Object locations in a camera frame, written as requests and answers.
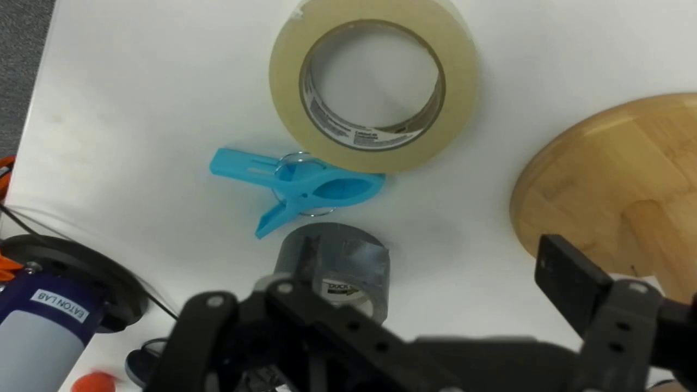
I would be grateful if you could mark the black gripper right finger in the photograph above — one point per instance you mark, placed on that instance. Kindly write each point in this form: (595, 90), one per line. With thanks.
(617, 328)

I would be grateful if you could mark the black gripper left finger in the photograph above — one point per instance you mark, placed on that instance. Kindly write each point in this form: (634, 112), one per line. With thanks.
(239, 341)

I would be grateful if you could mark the dark grey duct tape roll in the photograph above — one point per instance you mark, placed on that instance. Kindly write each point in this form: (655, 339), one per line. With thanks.
(355, 263)

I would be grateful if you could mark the beige masking tape roll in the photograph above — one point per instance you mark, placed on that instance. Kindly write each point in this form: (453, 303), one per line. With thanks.
(463, 88)

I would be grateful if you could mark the wooden peg tree holder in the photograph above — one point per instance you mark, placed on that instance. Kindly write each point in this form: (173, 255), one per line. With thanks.
(624, 167)

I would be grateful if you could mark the blue plastic spring clamp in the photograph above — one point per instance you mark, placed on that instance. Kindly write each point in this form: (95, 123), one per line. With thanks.
(327, 190)

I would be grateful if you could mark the black round base plate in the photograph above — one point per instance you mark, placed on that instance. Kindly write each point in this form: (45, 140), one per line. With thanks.
(94, 276)

